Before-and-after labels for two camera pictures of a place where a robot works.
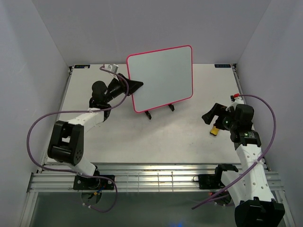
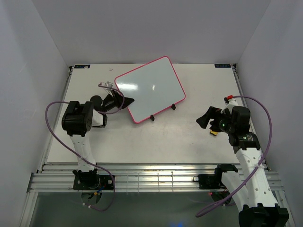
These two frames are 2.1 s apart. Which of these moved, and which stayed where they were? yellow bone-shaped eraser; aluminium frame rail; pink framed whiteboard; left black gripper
Moved: left black gripper; pink framed whiteboard
Stayed: yellow bone-shaped eraser; aluminium frame rail
